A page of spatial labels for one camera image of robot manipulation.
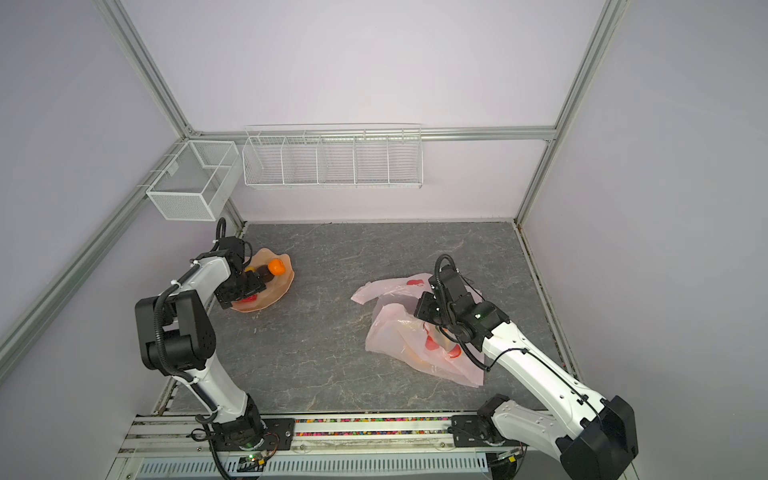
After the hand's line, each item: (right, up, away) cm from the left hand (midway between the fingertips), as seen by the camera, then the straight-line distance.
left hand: (248, 295), depth 92 cm
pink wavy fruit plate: (+5, +1, +9) cm, 10 cm away
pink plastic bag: (+46, -6, -17) cm, 49 cm away
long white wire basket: (+23, +46, +8) cm, 52 cm away
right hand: (+52, 0, -14) cm, 53 cm away
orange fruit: (+6, +8, +7) cm, 12 cm away
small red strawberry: (+3, 0, -5) cm, 6 cm away
